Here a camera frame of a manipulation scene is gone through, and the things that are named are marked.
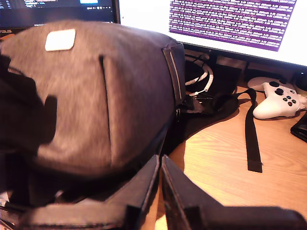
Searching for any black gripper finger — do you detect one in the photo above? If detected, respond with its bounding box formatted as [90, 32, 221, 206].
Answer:
[162, 155, 307, 230]
[21, 155, 160, 230]

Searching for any grey fabric backpack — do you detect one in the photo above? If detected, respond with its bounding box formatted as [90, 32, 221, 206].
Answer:
[0, 20, 263, 216]

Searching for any black wallet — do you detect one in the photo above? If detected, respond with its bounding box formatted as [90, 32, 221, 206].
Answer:
[290, 117, 307, 143]

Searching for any monitor with white screen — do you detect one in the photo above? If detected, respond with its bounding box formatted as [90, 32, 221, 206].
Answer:
[118, 0, 307, 68]

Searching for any monitor with dark code screen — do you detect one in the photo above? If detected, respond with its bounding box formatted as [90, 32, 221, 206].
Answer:
[0, 0, 120, 36]

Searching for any white coiled cable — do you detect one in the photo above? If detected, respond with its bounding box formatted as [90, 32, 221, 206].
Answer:
[185, 54, 214, 95]

